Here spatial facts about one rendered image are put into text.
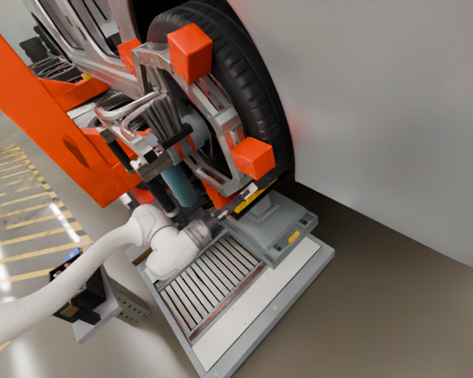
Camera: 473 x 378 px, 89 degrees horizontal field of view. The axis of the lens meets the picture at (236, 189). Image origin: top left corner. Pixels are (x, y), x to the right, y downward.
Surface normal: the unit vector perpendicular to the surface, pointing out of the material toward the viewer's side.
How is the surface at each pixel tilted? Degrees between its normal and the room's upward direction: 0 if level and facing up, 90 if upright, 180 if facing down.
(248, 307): 0
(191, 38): 35
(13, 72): 90
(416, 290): 0
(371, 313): 0
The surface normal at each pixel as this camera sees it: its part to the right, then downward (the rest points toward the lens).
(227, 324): -0.26, -0.68
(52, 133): 0.63, 0.42
